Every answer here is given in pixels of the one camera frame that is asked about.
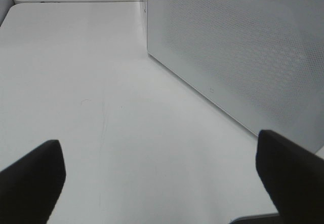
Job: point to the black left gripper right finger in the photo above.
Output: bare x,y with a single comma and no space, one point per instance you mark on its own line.
292,176

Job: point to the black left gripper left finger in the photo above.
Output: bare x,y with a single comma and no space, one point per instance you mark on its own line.
31,186

